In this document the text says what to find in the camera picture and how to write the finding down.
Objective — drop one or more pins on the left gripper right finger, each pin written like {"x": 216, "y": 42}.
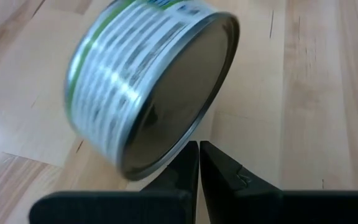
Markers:
{"x": 275, "y": 208}

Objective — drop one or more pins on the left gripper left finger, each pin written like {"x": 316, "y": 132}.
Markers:
{"x": 120, "y": 208}

